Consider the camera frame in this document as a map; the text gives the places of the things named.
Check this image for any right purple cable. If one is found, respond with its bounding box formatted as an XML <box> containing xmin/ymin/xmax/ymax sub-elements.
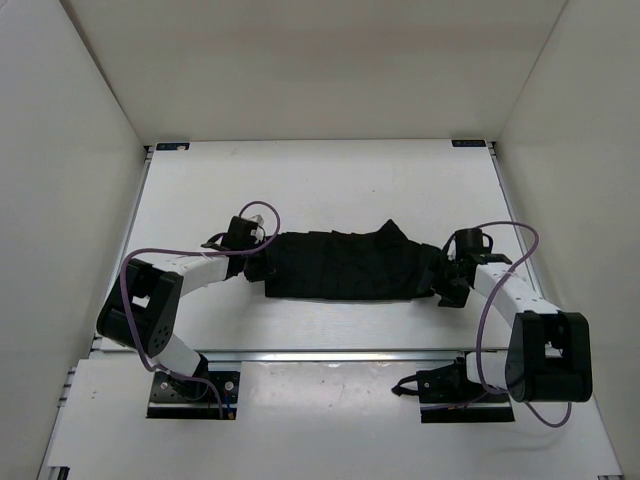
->
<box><xmin>449</xmin><ymin>221</ymin><xmax>574</xmax><ymax>429</ymax></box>

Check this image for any blue corner label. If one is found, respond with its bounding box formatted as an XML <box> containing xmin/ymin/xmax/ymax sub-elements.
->
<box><xmin>451</xmin><ymin>139</ymin><xmax>487</xmax><ymax>148</ymax></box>
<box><xmin>155</xmin><ymin>142</ymin><xmax>190</xmax><ymax>151</ymax></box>

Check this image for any right blue corner label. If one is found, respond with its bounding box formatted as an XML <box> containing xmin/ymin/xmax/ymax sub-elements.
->
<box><xmin>451</xmin><ymin>139</ymin><xmax>487</xmax><ymax>148</ymax></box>

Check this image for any purple cable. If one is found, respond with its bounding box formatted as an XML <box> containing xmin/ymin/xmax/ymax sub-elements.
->
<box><xmin>449</xmin><ymin>221</ymin><xmax>574</xmax><ymax>429</ymax></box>
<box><xmin>117</xmin><ymin>200</ymin><xmax>281</xmax><ymax>374</ymax></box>

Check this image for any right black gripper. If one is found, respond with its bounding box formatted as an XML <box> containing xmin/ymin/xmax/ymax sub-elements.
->
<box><xmin>415</xmin><ymin>251</ymin><xmax>468</xmax><ymax>308</ymax></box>

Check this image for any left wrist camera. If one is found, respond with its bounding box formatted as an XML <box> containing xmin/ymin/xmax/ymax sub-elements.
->
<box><xmin>248</xmin><ymin>214</ymin><xmax>266</xmax><ymax>243</ymax></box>

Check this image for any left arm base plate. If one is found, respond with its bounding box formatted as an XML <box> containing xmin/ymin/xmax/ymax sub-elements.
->
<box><xmin>146</xmin><ymin>363</ymin><xmax>241</xmax><ymax>421</ymax></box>

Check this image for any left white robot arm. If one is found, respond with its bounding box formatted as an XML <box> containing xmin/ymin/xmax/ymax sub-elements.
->
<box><xmin>97</xmin><ymin>215</ymin><xmax>269</xmax><ymax>398</ymax></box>

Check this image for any black pleated skirt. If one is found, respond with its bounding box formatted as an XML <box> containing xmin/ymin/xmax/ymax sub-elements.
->
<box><xmin>244</xmin><ymin>220</ymin><xmax>441</xmax><ymax>302</ymax></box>

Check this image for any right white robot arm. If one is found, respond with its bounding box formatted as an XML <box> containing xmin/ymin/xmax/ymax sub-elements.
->
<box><xmin>431</xmin><ymin>227</ymin><xmax>593</xmax><ymax>403</ymax></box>

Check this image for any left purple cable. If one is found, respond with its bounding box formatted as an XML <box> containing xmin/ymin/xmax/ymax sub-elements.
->
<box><xmin>117</xmin><ymin>200</ymin><xmax>281</xmax><ymax>374</ymax></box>

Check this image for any aluminium front rail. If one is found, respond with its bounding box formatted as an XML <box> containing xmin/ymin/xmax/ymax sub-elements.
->
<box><xmin>204</xmin><ymin>349</ymin><xmax>466</xmax><ymax>363</ymax></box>

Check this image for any left blue corner label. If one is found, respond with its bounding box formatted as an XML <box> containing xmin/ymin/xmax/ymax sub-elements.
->
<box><xmin>155</xmin><ymin>142</ymin><xmax>190</xmax><ymax>151</ymax></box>

